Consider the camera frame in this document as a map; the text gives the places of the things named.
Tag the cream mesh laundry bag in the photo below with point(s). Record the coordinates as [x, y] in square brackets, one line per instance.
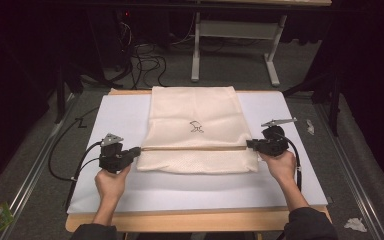
[196, 133]

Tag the crumpled white paper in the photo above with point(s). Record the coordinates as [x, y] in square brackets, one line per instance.
[355, 224]

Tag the wooden table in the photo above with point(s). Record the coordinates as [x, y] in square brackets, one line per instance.
[193, 221]

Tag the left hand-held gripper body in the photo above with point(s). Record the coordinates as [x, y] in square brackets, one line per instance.
[113, 158]

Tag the white desk frame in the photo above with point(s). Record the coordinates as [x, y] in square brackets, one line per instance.
[236, 30]

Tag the white board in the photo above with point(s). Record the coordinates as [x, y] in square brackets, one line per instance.
[120, 113]

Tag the person's right hand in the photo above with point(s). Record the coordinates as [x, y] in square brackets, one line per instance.
[281, 166]

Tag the person's left hand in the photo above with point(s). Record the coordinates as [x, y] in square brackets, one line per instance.
[111, 186]

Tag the black stand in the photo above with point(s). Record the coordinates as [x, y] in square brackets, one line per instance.
[60, 93]
[334, 103]

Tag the metal floor rail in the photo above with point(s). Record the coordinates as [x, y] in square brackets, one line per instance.
[346, 173]
[36, 166]

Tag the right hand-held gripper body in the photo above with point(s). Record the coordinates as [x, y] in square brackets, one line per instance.
[275, 145]

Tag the small white scrap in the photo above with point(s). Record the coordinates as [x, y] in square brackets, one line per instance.
[310, 127]

